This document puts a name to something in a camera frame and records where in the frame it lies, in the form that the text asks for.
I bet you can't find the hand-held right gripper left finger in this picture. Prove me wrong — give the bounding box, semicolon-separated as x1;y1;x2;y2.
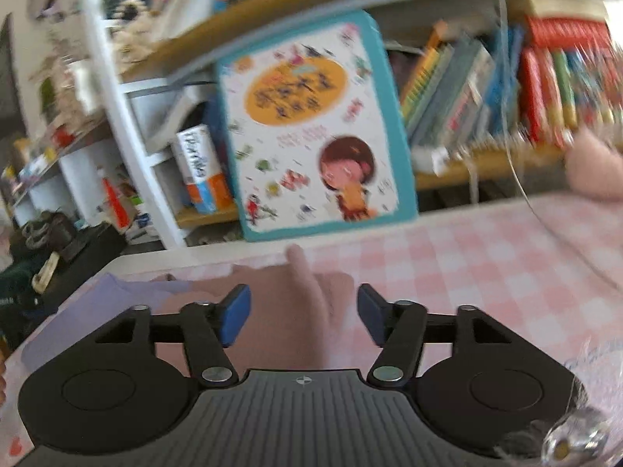
95;283;253;385

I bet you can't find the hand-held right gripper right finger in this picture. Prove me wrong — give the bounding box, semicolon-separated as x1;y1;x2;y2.
357;283;517;384

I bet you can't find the pink and purple sweater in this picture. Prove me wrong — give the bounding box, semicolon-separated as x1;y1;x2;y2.
22;247;357;371

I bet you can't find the pink checked desk mat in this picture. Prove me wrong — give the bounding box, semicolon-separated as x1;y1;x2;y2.
0;190;623;458

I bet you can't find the blue and white box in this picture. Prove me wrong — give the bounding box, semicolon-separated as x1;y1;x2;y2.
174;124;235;215

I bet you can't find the white charger plug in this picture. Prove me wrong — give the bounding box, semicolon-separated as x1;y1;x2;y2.
413;147;459;177

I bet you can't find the large teal children's book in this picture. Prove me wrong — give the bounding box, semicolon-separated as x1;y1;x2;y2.
216;10;420;243

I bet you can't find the white shelf unit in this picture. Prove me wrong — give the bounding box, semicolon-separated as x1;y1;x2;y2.
12;0;240;250

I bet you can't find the clear plastic wrap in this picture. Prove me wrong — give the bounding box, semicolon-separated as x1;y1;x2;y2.
496;335;623;467

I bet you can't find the row of thin children's books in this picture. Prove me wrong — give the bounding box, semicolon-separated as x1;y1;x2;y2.
399;22;526;151

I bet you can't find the pink plush toy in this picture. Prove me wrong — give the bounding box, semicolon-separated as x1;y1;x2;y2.
565;126;623;201

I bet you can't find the thick red dictionary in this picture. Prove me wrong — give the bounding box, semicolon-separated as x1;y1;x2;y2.
518;49;550;143

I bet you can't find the wooden bookshelf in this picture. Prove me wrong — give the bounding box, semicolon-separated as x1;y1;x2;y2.
119;0;623;230

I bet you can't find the flat red book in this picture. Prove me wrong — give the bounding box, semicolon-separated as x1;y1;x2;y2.
526;16;613;50

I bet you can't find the white cable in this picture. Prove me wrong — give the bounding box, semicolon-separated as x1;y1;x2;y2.
486;0;623;293

